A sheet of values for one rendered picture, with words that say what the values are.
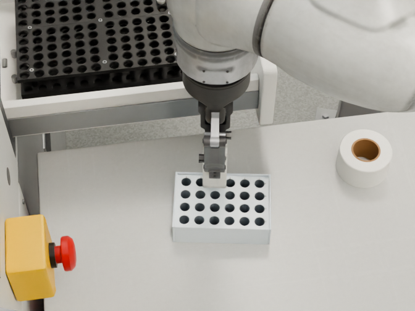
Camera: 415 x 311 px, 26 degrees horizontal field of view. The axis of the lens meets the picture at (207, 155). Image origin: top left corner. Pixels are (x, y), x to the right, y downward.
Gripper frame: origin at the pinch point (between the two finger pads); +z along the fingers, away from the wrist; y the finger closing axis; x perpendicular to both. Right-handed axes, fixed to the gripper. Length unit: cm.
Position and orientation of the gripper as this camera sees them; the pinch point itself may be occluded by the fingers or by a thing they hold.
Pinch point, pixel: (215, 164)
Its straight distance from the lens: 113.0
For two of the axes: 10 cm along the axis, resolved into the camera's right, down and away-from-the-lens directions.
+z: 0.0, 5.7, 8.2
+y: -0.3, 8.2, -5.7
